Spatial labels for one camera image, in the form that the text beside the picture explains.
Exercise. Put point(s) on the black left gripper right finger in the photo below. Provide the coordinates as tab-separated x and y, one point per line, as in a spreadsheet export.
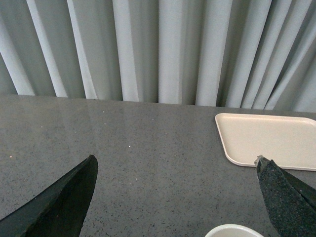
290	202

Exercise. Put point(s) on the grey pleated curtain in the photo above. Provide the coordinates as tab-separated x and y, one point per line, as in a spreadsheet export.
252	54

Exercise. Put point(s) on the white smiley mug black handle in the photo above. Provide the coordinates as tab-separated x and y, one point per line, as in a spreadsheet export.
232	230

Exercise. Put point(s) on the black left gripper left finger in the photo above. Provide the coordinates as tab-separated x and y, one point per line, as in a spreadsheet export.
59	210

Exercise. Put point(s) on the cream rectangular tray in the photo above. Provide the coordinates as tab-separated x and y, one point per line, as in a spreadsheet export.
289	141

